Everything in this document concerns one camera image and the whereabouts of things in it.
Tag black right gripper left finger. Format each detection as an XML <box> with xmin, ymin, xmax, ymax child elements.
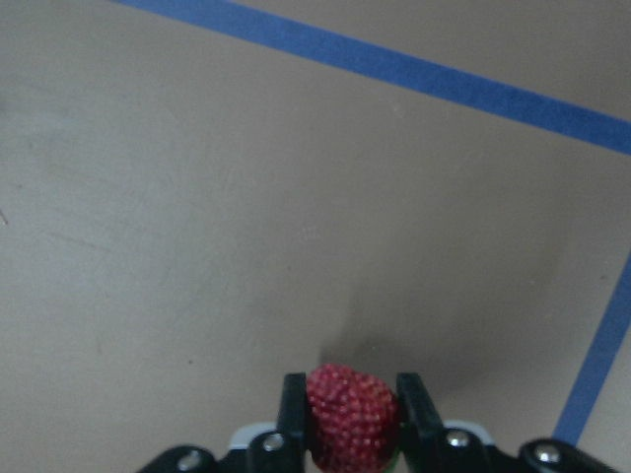
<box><xmin>247</xmin><ymin>373</ymin><xmax>309</xmax><ymax>473</ymax></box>

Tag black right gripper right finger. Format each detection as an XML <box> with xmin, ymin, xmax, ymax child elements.
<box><xmin>396</xmin><ymin>372</ymin><xmax>497</xmax><ymax>473</ymax></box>

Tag red strawberry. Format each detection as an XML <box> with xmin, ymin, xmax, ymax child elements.
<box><xmin>306</xmin><ymin>364</ymin><xmax>401</xmax><ymax>472</ymax></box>

